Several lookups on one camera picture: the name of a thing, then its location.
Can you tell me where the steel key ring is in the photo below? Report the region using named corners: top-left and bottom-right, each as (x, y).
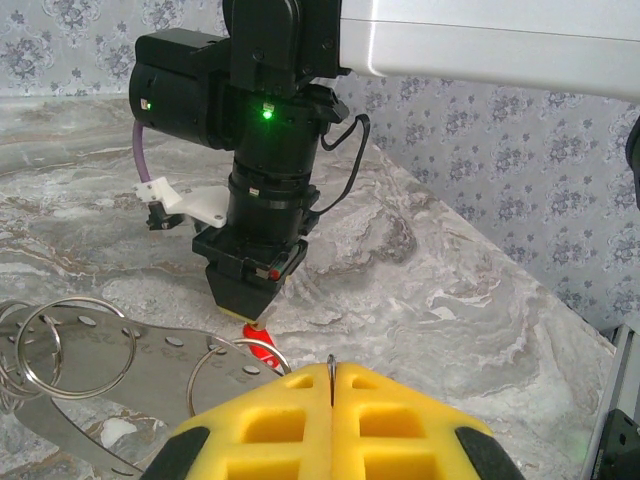
top-left (325, 353), bottom-right (338, 407)
top-left (14, 298), bottom-right (138, 401)
top-left (0, 301), bottom-right (65, 401)
top-left (187, 338), bottom-right (293, 420)

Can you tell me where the right aluminium side rail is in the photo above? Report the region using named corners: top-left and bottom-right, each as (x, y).
top-left (584, 319), bottom-right (634, 480)

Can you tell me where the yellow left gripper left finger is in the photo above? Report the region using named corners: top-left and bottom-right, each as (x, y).
top-left (142, 363), bottom-right (335, 480)

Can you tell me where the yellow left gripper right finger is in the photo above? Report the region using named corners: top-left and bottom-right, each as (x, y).
top-left (331, 363), bottom-right (526, 480)

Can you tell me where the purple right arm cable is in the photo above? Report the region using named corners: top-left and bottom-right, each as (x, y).
top-left (131, 121), bottom-right (153, 187)

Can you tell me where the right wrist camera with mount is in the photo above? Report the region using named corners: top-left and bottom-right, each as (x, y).
top-left (132, 177), bottom-right (232, 232)

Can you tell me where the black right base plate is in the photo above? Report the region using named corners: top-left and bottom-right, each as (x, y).
top-left (597, 408), bottom-right (640, 480)

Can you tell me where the steel crescent key plate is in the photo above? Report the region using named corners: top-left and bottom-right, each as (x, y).
top-left (0, 299), bottom-right (281, 477)

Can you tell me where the red key tag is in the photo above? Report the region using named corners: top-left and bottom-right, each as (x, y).
top-left (241, 322), bottom-right (281, 374)

